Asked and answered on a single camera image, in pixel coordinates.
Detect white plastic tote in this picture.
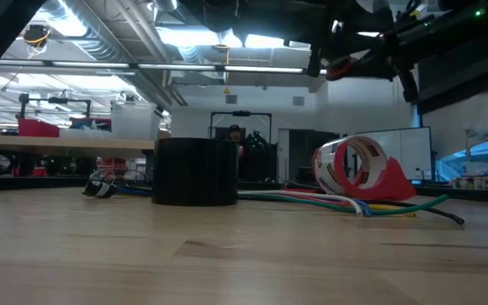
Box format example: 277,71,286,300
110,101,164,141

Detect black cylindrical container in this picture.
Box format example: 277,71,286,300
151,137,241,208

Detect green cord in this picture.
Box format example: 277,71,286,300
237,193,452,217

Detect white sticker-covered tape roll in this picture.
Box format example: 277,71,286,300
313,136,387,194

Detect wooden workbench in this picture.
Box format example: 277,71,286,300
0,134,157,158

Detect yellow cord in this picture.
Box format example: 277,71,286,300
369,203,418,219

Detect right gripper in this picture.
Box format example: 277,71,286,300
344,16,441,106

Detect black cord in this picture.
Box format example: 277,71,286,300
379,199,466,225

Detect ceiling light bar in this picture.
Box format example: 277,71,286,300
0,60,328,76

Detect red tape dispenser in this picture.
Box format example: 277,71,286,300
311,135,418,202

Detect yellow cable reel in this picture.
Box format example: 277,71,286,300
22,24,53,48

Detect clear safety glasses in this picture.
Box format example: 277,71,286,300
87,168,153,191

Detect cord end plug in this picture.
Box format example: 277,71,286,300
81,180,119,200

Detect white cord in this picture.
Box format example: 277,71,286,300
237,189,366,218

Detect person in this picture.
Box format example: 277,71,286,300
226,124,270,148

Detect whiteboard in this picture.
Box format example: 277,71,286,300
360,125,435,182

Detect red box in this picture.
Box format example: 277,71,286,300
17,119,61,138

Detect pink cord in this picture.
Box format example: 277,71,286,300
302,193,355,208

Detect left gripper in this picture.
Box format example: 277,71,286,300
306,0,358,79

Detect silver ventilation duct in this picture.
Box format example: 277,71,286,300
36,0,188,109

